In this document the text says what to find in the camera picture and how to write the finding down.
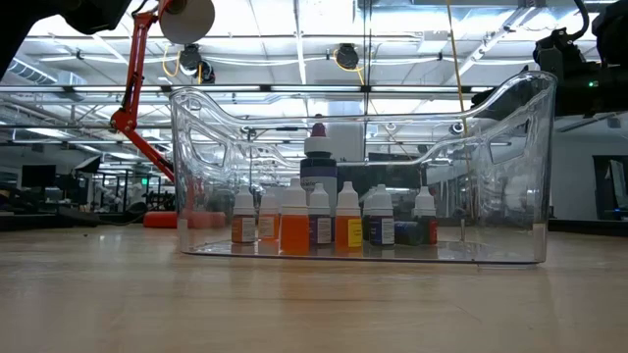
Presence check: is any clear plastic bin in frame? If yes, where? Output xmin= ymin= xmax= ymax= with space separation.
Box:
xmin=168 ymin=70 xmax=559 ymax=267

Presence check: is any yellow cable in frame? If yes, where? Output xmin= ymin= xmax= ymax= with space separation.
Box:
xmin=444 ymin=0 xmax=468 ymax=117

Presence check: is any dark display panel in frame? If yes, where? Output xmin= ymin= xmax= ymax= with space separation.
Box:
xmin=592 ymin=154 xmax=628 ymax=223

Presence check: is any small red food coloring bottle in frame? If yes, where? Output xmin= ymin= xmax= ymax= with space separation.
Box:
xmin=414 ymin=185 xmax=440 ymax=246

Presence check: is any dark monitor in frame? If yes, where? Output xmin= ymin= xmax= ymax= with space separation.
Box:
xmin=21 ymin=164 xmax=58 ymax=190

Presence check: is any red desk lamp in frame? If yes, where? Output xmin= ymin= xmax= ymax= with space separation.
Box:
xmin=109 ymin=0 xmax=228 ymax=230

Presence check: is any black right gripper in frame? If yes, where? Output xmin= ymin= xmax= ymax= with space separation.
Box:
xmin=470 ymin=26 xmax=609 ymax=123

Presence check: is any background robot workstation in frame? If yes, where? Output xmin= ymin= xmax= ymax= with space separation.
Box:
xmin=92 ymin=169 xmax=176 ymax=213

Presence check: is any large purple food coloring bottle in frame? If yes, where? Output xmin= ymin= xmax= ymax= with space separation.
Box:
xmin=299 ymin=122 xmax=340 ymax=207

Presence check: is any small dark food coloring bottle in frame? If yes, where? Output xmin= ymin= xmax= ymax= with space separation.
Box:
xmin=393 ymin=220 xmax=422 ymax=247

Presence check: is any black ceiling cable reel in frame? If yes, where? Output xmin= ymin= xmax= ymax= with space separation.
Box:
xmin=177 ymin=42 xmax=217 ymax=85
xmin=335 ymin=42 xmax=363 ymax=73

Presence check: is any small yellow-label food coloring bottle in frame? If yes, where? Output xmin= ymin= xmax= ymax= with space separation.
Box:
xmin=335 ymin=180 xmax=364 ymax=255

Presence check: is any small orange food coloring bottle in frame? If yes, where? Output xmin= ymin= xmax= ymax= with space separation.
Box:
xmin=231 ymin=185 xmax=258 ymax=245
xmin=279 ymin=177 xmax=311 ymax=257
xmin=257 ymin=188 xmax=282 ymax=242

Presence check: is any small blue food coloring bottle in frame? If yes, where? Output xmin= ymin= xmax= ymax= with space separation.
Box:
xmin=368 ymin=183 xmax=396 ymax=247

